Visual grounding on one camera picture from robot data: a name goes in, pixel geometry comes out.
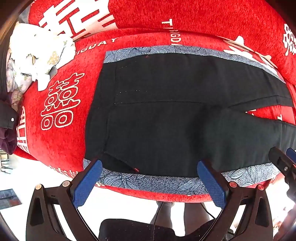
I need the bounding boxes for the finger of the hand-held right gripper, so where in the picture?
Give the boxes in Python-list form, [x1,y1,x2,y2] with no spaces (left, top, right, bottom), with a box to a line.
[286,148,296,163]
[269,146,296,183]

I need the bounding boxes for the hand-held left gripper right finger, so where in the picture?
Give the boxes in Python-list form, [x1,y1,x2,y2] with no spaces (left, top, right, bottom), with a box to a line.
[196,159,273,241]

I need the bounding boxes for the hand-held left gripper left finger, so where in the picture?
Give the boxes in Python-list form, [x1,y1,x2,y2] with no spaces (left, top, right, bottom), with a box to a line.
[26,159,103,241]

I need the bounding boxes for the black pants with floral trim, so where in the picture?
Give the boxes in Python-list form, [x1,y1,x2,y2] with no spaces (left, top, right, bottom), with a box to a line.
[84,45,296,195]

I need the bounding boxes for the red printed blanket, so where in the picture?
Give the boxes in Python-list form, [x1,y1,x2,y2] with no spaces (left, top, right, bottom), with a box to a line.
[28,0,296,81]
[14,28,296,203]

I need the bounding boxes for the person's left leg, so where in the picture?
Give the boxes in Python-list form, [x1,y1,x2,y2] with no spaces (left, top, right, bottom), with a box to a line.
[151,202,173,229]

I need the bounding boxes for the dark grey panel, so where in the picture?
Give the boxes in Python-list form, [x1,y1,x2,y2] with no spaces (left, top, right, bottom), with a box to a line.
[0,188,22,209]

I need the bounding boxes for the dark purple cloth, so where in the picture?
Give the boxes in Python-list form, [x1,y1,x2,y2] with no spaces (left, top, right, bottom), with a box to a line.
[0,127,18,155]

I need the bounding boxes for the black jacket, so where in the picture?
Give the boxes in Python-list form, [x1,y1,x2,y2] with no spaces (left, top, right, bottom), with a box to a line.
[0,99,18,129]

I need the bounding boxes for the purple floral cloth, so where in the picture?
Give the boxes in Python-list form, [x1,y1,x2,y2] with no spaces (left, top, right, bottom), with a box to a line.
[6,50,33,112]

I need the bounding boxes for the white patterned cloth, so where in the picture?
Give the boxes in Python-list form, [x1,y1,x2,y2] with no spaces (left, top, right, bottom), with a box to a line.
[9,23,77,91]

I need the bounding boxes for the black cable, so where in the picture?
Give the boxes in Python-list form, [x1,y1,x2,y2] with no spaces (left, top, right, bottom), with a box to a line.
[199,202,216,220]

